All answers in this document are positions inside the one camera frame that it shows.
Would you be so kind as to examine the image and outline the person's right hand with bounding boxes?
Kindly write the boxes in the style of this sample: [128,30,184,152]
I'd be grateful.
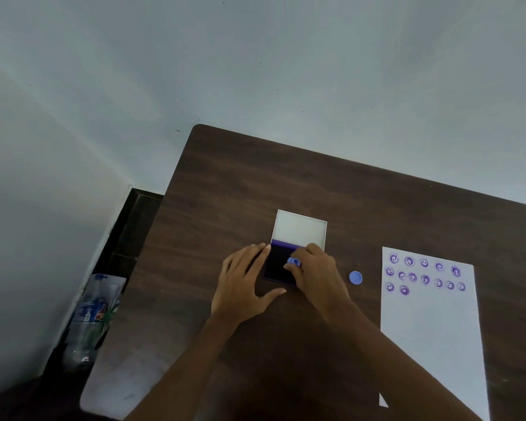
[283,243,352,324]

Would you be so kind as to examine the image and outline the person's left hand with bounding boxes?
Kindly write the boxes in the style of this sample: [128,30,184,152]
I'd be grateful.
[210,243,287,327]

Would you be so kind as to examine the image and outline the purple ink pad white case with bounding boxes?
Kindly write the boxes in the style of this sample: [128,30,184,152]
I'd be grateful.
[262,209,328,287]

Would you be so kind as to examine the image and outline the person's left forearm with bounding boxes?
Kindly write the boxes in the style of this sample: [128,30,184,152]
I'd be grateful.
[124,314,243,421]

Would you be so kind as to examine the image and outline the person's right forearm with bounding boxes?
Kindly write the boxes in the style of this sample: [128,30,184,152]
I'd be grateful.
[323,301,484,421]

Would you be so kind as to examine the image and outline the clear plastic bottle red label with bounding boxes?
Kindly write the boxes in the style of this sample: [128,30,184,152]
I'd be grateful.
[63,273,127,374]

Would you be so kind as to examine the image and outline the white paper purple stamp marks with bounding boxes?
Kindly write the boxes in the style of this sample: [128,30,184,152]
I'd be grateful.
[379,246,491,421]

